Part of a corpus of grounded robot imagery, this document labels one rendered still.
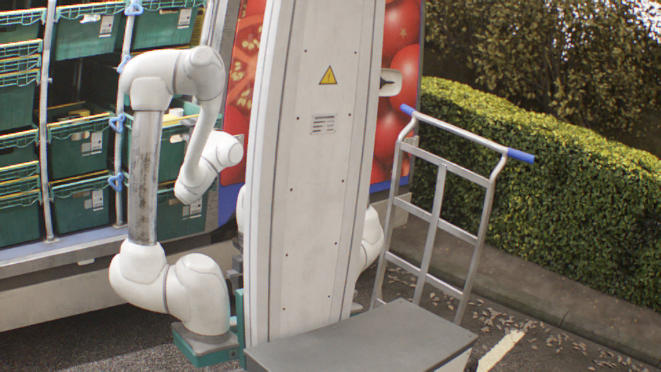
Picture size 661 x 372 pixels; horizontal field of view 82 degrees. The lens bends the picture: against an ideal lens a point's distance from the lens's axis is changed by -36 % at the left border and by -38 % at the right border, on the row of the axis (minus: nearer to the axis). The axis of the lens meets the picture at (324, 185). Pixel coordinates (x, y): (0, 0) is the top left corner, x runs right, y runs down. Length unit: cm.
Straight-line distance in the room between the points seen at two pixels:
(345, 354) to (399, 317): 26
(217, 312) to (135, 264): 27
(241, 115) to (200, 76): 115
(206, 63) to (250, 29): 111
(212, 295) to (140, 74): 64
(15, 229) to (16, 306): 37
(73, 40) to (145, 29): 41
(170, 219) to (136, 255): 86
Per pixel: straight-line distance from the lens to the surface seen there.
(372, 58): 141
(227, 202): 263
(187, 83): 143
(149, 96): 144
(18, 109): 219
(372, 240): 188
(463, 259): 388
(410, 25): 334
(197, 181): 185
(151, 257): 149
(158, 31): 239
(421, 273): 236
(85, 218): 243
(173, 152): 224
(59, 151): 228
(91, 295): 240
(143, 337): 278
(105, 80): 273
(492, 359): 290
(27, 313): 235
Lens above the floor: 163
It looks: 18 degrees down
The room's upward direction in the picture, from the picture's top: 6 degrees clockwise
